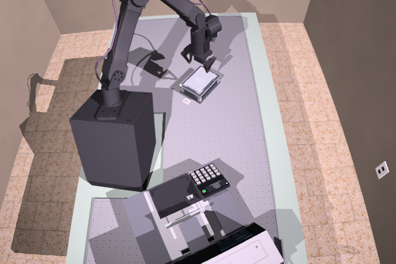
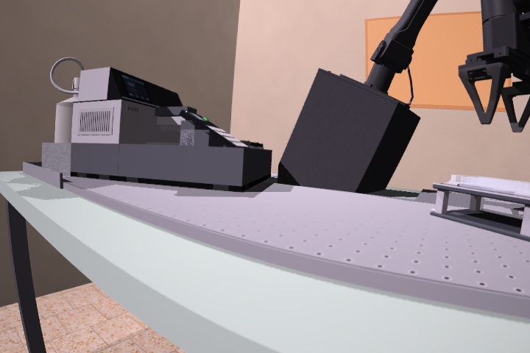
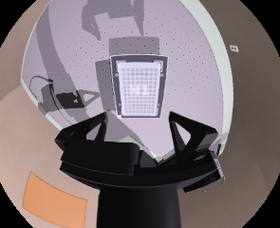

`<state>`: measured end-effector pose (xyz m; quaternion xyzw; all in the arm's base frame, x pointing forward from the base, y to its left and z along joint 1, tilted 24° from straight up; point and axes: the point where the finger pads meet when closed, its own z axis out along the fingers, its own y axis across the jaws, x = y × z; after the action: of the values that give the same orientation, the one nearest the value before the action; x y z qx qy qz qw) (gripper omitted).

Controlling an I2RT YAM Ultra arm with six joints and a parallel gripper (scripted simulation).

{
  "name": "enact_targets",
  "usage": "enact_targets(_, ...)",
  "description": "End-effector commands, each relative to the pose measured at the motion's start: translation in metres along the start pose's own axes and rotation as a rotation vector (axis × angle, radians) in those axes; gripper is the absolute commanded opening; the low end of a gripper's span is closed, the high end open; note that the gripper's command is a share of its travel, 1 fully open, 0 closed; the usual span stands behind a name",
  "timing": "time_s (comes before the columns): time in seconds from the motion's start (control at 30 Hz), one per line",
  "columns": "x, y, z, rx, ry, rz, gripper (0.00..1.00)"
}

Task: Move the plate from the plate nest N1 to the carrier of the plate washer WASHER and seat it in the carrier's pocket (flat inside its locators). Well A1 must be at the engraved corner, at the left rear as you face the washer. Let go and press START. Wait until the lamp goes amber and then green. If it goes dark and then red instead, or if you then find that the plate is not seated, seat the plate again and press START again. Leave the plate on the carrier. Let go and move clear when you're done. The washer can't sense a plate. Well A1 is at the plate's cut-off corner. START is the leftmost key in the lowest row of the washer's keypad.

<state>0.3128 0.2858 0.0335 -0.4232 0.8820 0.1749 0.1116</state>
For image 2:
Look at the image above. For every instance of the grey curved hose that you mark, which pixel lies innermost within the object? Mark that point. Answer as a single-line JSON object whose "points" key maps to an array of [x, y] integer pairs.
{"points": [[52, 72]]}

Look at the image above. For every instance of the white microplate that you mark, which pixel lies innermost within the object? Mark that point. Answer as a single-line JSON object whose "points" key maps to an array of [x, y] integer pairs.
{"points": [[492, 184]]}

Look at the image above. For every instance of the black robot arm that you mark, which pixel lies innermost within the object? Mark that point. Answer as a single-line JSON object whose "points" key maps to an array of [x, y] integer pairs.
{"points": [[394, 52]]}

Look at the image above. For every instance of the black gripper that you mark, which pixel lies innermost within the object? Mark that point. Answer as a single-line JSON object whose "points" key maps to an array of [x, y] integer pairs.
{"points": [[497, 64]]}

